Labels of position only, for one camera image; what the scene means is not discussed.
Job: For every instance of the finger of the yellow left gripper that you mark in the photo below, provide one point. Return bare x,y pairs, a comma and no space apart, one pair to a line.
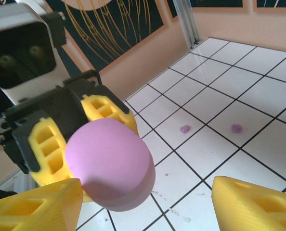
127,121
35,144

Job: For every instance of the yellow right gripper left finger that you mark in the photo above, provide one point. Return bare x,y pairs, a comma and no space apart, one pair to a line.
32,211

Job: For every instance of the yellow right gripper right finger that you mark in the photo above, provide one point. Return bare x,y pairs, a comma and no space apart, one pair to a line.
253,211

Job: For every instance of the lilac earbud charging case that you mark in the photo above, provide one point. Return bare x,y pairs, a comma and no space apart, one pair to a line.
109,163

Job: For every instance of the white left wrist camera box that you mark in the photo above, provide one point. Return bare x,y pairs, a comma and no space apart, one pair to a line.
20,48

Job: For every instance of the aluminium frame post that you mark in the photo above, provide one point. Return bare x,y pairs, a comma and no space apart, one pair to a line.
187,24

